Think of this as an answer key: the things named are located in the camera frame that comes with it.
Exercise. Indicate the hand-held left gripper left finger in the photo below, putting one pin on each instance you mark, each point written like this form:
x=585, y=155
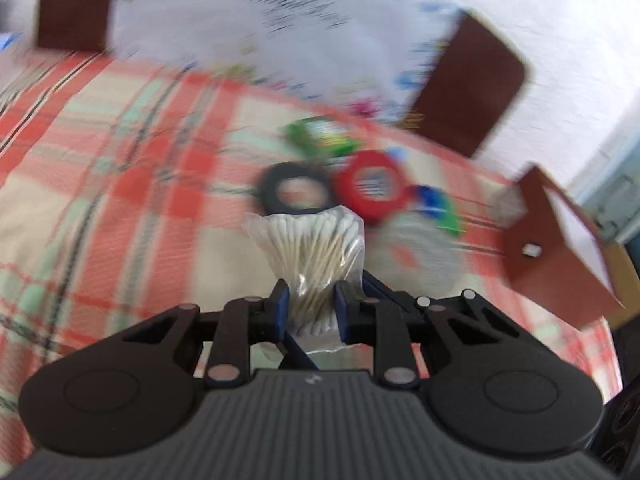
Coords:
x=281, y=306

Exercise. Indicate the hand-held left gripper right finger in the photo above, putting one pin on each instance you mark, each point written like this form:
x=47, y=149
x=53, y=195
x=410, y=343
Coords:
x=342, y=311

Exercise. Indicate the bag of cotton swabs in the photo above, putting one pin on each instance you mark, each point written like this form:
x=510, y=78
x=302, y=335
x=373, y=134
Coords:
x=310, y=250

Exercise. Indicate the brown box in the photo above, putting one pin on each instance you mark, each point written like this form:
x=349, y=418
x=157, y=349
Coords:
x=545, y=255

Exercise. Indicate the black tape roll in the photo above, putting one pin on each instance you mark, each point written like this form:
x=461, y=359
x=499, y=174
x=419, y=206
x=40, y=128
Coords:
x=267, y=190

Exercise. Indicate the red tape roll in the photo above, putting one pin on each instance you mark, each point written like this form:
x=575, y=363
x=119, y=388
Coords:
x=350, y=187

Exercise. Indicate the blue capped marker pen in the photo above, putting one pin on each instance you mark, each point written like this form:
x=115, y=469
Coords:
x=440, y=210

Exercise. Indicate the tan cardboard box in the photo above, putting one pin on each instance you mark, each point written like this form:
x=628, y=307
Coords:
x=625, y=280

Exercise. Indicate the green cardboard box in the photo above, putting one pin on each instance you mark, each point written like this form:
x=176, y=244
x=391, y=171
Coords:
x=320, y=135

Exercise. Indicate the red plaid blanket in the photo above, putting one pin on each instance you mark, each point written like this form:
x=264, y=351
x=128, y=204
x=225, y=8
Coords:
x=125, y=200

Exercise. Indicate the brown wooden chair back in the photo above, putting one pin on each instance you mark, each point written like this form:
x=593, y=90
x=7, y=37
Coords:
x=467, y=85
x=72, y=5

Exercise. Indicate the white floral cloth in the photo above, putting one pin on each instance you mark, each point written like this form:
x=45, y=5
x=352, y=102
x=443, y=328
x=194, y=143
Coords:
x=280, y=25

